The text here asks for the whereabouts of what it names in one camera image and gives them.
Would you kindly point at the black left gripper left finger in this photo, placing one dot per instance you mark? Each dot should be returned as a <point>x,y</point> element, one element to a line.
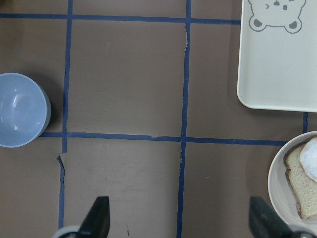
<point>96,223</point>

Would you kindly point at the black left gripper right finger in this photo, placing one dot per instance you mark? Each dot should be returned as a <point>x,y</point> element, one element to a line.
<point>264,222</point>

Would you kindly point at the round cream plate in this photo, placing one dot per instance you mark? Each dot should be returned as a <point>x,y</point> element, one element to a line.
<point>281,196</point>

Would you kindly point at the bread slice on plate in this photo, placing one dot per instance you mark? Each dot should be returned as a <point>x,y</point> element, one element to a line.
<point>304,189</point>

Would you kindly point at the fried egg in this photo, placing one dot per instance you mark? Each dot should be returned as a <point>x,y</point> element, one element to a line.
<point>308,159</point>

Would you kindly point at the blue bowl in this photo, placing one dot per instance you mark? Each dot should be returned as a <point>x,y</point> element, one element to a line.
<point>25,110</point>

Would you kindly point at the cream bear tray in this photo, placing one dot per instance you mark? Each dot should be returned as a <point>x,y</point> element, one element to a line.
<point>278,55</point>

